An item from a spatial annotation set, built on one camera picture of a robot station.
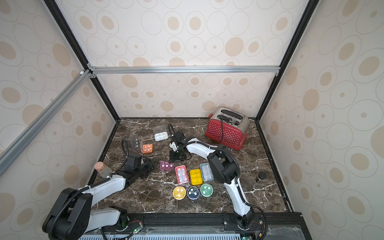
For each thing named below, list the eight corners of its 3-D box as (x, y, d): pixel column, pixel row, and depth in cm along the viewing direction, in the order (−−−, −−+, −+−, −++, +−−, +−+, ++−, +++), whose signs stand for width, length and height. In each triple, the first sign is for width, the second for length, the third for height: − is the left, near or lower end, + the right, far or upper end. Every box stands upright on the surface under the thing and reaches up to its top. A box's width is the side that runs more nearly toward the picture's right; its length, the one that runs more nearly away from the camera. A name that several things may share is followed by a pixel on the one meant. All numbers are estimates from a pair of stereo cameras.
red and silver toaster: (204, 140, 109) (205, 122, 94) (212, 123, 119) (214, 105, 105) (238, 152, 102) (246, 135, 88) (244, 133, 113) (251, 115, 98)
